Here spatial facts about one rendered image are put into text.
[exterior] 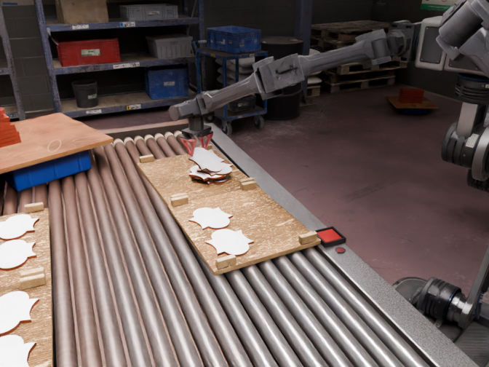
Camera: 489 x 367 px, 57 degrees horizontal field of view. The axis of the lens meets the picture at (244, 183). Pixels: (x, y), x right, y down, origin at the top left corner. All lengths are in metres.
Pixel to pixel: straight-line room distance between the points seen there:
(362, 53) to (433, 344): 0.83
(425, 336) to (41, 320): 0.89
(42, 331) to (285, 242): 0.68
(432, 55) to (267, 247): 0.81
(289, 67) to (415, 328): 0.73
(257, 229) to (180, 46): 4.57
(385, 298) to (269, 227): 0.42
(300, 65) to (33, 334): 0.93
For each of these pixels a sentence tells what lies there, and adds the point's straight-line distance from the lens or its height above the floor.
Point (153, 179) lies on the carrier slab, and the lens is 1.76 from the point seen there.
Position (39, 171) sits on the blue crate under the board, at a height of 0.98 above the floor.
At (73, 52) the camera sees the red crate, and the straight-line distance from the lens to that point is 5.53.
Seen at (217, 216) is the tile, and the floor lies 0.94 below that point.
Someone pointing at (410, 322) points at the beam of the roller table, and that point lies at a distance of 1.19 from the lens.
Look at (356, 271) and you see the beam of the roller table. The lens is 1.31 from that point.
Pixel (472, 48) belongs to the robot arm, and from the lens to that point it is 1.05.
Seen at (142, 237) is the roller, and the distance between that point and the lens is 1.44.
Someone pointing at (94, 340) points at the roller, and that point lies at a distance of 1.13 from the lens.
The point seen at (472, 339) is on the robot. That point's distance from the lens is 2.25.
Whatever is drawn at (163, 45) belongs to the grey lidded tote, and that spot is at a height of 0.80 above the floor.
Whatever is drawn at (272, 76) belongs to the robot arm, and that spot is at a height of 1.40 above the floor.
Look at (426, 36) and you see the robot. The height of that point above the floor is 1.48.
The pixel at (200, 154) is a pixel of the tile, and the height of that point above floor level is 1.03.
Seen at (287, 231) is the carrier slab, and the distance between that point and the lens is 1.40.
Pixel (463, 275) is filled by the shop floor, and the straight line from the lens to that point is 3.05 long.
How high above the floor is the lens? 1.68
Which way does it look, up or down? 26 degrees down
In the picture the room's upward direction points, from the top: straight up
